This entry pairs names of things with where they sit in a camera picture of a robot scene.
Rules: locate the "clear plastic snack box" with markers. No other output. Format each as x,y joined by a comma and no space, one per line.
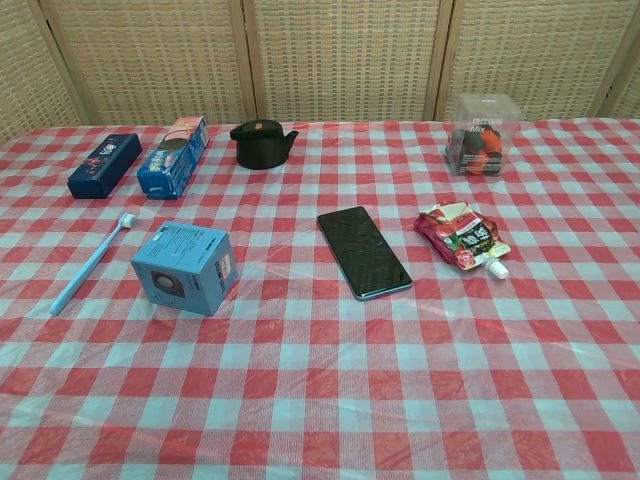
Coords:
480,145

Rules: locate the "woven bamboo screen panel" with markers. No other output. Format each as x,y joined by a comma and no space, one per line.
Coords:
25,70
631,60
530,45
345,55
155,60

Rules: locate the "light blue toothbrush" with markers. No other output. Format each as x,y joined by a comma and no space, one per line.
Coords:
90,265

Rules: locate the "black teapot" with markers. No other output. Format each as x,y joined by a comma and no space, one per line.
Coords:
260,147

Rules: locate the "red white checkered tablecloth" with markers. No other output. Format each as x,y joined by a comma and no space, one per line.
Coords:
320,380

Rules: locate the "small light blue box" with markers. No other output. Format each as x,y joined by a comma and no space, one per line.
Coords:
187,255

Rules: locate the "red spouted drink pouch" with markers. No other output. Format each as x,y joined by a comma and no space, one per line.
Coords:
462,237

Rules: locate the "dark blue long box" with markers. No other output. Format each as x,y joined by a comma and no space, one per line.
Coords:
102,167

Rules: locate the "black smartphone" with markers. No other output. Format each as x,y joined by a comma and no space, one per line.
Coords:
362,252

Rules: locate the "blue and pink cookie pack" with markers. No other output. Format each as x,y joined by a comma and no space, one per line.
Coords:
170,167

